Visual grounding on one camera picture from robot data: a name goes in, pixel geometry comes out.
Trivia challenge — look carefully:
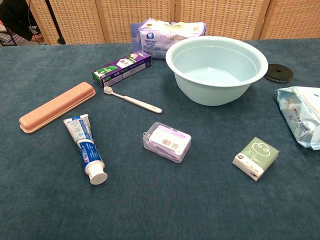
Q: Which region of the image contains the black round disc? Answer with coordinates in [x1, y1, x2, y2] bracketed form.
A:
[264, 63, 295, 83]

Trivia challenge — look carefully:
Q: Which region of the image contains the white toothbrush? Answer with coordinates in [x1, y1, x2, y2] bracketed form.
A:
[103, 85, 163, 115]

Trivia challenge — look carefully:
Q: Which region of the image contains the light blue plastic basin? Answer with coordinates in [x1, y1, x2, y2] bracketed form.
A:
[165, 35, 269, 107]

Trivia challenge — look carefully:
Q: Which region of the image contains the green white pocket tissue pack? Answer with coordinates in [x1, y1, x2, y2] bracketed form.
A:
[231, 136, 280, 182]

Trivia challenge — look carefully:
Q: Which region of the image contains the wicker folding screen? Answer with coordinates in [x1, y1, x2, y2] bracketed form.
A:
[24, 0, 320, 45]

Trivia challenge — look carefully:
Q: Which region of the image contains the black tripod stand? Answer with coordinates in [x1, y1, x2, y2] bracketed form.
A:
[44, 0, 67, 45]

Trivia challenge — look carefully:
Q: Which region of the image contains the blue white toothpaste tube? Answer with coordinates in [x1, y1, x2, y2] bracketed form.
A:
[63, 114, 109, 186]

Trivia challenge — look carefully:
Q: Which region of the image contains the pink toothbrush case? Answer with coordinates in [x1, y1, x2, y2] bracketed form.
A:
[19, 81, 97, 135]

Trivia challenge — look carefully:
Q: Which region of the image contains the purple white tissue pack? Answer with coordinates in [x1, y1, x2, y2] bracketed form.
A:
[130, 17, 208, 60]

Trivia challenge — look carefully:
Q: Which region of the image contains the purple green toothpaste box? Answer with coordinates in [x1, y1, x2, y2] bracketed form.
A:
[91, 50, 153, 89]

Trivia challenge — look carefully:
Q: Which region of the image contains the clear purple floss pick box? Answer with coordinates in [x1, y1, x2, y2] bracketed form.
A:
[142, 121, 192, 165]

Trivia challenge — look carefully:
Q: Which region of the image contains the light blue wet wipes pack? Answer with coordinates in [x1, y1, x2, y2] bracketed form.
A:
[275, 85, 320, 151]

